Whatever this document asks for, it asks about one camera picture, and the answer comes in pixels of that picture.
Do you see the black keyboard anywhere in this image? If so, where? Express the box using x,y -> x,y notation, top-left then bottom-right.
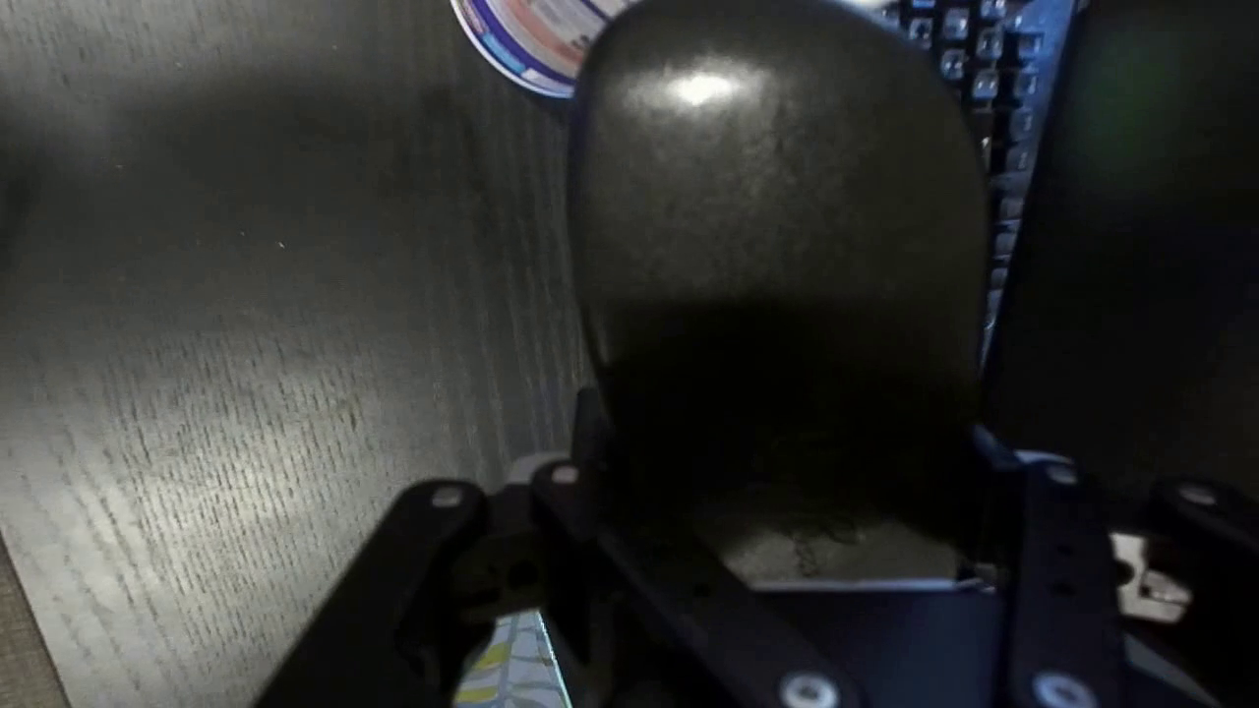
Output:
891,0 -> 1085,376

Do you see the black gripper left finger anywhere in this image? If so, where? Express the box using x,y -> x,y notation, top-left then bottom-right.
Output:
253,455 -> 858,708

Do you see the white jar with label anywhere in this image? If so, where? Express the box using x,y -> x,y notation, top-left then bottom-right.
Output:
449,0 -> 645,105

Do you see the black spectacle case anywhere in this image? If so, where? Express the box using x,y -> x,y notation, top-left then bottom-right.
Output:
564,0 -> 994,592

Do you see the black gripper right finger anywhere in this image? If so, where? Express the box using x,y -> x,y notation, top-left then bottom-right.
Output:
975,430 -> 1259,708

